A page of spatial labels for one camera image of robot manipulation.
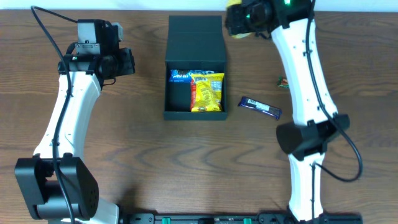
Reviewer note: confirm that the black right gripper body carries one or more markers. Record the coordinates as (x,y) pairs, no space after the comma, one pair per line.
(236,20)

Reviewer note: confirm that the dark blue chocolate bar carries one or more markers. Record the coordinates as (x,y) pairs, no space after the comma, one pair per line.
(260,107)

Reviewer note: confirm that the green red KitKat bar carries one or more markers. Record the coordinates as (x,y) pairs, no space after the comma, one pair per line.
(283,82)

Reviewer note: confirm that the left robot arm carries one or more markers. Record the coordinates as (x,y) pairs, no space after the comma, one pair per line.
(55,182)

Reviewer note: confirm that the black gift box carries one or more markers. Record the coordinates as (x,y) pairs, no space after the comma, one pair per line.
(193,43)

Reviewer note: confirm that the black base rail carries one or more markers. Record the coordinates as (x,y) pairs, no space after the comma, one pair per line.
(261,218)

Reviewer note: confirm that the blue Oreo cookie pack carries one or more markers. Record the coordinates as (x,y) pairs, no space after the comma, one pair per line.
(184,76)

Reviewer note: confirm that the yellow snack bag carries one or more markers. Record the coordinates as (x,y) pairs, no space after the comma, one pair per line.
(209,92)

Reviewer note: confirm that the red snack bag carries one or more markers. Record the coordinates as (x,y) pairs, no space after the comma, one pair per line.
(193,87)

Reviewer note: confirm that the yellow candy jar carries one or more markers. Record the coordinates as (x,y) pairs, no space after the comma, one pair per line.
(235,19)

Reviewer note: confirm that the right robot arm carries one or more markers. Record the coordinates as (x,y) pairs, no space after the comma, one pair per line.
(316,120)

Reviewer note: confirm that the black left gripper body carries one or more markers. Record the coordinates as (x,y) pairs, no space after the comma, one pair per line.
(104,34)

